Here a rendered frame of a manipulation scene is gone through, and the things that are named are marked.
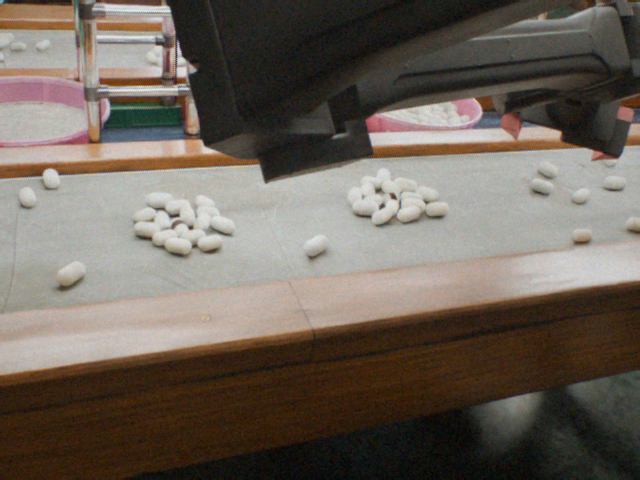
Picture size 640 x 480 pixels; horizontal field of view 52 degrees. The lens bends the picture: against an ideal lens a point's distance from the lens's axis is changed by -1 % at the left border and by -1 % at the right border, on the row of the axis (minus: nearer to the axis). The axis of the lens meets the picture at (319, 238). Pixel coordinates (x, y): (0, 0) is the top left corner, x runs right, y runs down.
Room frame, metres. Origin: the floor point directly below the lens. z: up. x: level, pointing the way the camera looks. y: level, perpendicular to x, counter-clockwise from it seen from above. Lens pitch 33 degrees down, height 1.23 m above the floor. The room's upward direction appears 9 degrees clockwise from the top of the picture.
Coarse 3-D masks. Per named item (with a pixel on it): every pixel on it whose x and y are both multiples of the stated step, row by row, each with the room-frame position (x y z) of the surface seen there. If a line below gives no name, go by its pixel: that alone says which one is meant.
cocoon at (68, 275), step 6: (72, 264) 0.58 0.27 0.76; (78, 264) 0.59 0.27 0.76; (66, 270) 0.57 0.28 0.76; (72, 270) 0.58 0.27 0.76; (78, 270) 0.58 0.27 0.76; (84, 270) 0.59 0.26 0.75; (60, 276) 0.57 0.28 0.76; (66, 276) 0.57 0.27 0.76; (72, 276) 0.57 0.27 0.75; (78, 276) 0.58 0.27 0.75; (60, 282) 0.56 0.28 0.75; (66, 282) 0.56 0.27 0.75; (72, 282) 0.57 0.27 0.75
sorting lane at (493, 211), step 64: (0, 192) 0.74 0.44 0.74; (64, 192) 0.76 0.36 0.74; (128, 192) 0.79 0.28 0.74; (192, 192) 0.82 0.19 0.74; (256, 192) 0.84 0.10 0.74; (320, 192) 0.87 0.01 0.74; (384, 192) 0.91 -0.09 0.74; (448, 192) 0.94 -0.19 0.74; (512, 192) 0.97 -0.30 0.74; (0, 256) 0.60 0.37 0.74; (64, 256) 0.62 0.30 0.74; (128, 256) 0.64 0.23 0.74; (192, 256) 0.66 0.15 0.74; (256, 256) 0.68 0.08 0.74; (320, 256) 0.71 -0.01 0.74; (384, 256) 0.73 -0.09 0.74; (448, 256) 0.75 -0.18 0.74
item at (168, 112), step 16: (176, 48) 1.18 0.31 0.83; (80, 64) 1.10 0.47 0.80; (176, 64) 1.18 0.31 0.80; (80, 80) 1.10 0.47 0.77; (176, 80) 1.18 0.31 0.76; (80, 96) 1.10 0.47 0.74; (176, 96) 1.18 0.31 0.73; (112, 112) 1.12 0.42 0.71; (128, 112) 1.13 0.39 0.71; (144, 112) 1.14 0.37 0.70; (160, 112) 1.15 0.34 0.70; (176, 112) 1.17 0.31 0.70
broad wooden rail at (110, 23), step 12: (0, 12) 1.42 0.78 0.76; (12, 12) 1.44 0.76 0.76; (24, 12) 1.45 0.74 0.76; (36, 12) 1.46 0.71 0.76; (48, 12) 1.47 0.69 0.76; (60, 12) 1.49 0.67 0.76; (72, 12) 1.50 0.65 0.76; (0, 24) 1.38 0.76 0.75; (12, 24) 1.39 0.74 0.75; (24, 24) 1.40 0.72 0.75; (36, 24) 1.41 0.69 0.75; (48, 24) 1.42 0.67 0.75; (60, 24) 1.43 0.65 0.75; (72, 24) 1.44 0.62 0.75; (96, 24) 1.47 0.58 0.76; (108, 24) 1.48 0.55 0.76; (120, 24) 1.49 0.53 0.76; (132, 24) 1.50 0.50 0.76; (144, 24) 1.51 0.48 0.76; (156, 24) 1.52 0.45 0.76
